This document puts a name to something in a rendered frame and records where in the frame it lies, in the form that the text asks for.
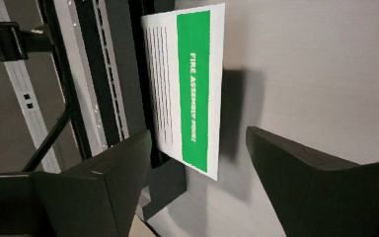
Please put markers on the white printed sheet with green banner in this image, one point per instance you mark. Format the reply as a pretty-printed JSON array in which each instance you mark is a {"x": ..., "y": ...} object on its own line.
[{"x": 183, "y": 54}]

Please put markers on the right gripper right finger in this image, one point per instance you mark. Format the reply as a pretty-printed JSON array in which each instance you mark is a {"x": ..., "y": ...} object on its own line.
[{"x": 313, "y": 193}]

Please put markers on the grey laminator with black power cord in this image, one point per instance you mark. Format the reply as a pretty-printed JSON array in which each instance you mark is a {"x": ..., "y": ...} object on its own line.
[{"x": 109, "y": 39}]

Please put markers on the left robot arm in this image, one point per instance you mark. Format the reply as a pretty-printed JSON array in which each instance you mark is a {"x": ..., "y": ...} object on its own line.
[{"x": 29, "y": 41}]

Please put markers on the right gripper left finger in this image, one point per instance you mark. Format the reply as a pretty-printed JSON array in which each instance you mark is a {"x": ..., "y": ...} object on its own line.
[{"x": 96, "y": 198}]

